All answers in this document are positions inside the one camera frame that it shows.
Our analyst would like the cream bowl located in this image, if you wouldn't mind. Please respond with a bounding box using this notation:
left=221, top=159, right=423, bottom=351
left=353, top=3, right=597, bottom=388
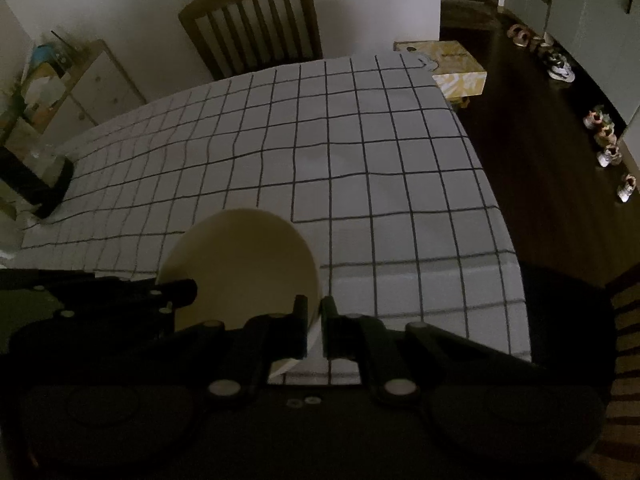
left=157, top=209, right=321, bottom=379

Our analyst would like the glass electric kettle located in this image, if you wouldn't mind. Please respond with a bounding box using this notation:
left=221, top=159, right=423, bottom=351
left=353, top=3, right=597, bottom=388
left=1, top=146, right=74, bottom=220

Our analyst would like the white checked tablecloth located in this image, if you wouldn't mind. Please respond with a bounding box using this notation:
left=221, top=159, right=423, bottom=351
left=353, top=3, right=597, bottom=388
left=14, top=52, right=532, bottom=361

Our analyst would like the white drawer cabinet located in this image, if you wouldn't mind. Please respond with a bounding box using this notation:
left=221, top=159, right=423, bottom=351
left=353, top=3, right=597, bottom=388
left=32, top=40, right=146, bottom=144

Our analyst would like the yellow cardboard box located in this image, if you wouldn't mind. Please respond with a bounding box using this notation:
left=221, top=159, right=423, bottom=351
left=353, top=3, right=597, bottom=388
left=394, top=40, right=487, bottom=103

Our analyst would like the white sneaker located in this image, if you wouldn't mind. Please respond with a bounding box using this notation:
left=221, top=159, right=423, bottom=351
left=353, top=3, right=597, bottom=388
left=548, top=56, right=575, bottom=84

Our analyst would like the dark wooden chair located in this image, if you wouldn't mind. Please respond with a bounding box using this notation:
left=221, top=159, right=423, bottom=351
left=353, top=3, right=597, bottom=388
left=179, top=0, right=323, bottom=80

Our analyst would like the pair of shoes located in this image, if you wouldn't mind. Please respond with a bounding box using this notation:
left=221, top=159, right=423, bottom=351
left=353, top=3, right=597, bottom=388
left=506, top=24, right=535, bottom=48

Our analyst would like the grey cupboard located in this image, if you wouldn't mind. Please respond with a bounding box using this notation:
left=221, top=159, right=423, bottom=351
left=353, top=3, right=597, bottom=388
left=504, top=0, right=639, bottom=138

